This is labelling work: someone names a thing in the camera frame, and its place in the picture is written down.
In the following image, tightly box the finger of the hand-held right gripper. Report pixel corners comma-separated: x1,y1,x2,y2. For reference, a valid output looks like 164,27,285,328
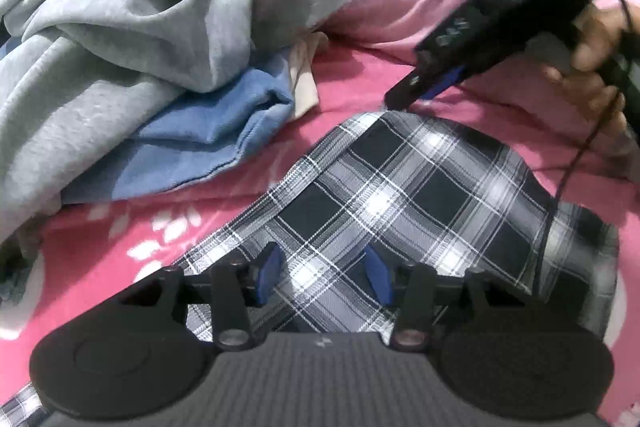
385,64,468,112

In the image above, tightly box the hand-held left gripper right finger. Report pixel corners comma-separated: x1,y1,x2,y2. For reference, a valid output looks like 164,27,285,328
363,243,526,352

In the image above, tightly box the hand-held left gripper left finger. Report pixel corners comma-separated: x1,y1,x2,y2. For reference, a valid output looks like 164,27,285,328
117,241,287,353

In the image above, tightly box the black white plaid shirt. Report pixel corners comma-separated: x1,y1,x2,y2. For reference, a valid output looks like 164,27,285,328
0,109,621,427

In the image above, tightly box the person's right hand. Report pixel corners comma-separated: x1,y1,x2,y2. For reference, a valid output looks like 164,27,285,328
545,4,640,158

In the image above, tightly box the beige garment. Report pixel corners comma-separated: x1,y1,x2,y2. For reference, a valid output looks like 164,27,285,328
292,34,328,118

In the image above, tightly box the blue garment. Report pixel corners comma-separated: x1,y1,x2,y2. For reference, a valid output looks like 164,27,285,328
62,52,296,202

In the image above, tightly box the pink floral blanket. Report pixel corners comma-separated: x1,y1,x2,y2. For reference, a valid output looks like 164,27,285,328
0,42,640,358

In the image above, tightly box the grey hoodie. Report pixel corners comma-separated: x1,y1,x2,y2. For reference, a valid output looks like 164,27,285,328
0,0,351,243

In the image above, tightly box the black cable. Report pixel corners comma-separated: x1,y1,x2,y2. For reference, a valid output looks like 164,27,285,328
530,0,633,298

